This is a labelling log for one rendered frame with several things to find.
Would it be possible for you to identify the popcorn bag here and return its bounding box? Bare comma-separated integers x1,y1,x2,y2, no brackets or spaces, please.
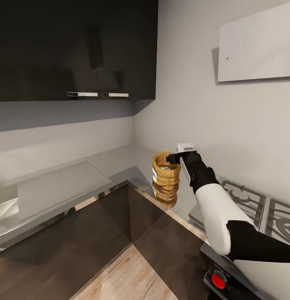
152,152,181,190

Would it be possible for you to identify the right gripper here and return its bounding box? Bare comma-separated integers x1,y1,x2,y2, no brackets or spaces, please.
166,152,182,165

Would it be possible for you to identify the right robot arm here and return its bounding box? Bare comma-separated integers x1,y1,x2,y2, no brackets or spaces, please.
166,143,290,300

